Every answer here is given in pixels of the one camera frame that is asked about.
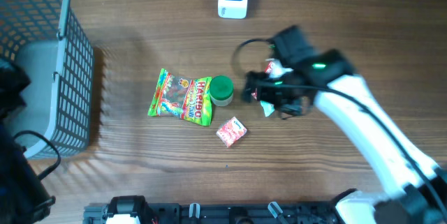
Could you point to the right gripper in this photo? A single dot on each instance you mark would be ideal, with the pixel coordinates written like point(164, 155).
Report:
point(292, 106)

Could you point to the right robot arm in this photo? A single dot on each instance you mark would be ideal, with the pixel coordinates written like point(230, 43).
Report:
point(413, 184)

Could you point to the green lid plastic jar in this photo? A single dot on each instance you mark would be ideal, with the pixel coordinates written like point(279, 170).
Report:
point(221, 90)

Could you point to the light blue tissue packet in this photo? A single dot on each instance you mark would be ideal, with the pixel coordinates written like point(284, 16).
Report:
point(268, 108)

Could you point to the red package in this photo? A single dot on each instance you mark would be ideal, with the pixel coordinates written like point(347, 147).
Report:
point(270, 67)

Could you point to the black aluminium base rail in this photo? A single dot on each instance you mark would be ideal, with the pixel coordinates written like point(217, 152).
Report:
point(135, 209)

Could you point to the grey plastic mesh basket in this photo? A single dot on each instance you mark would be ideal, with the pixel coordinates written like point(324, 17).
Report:
point(45, 39)

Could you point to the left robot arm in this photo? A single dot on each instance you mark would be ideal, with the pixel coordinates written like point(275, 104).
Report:
point(23, 197)

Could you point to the green Haribo candy bag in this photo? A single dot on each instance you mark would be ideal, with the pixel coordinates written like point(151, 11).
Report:
point(185, 98)

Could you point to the small red snack packet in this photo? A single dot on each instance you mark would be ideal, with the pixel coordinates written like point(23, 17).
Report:
point(231, 131)

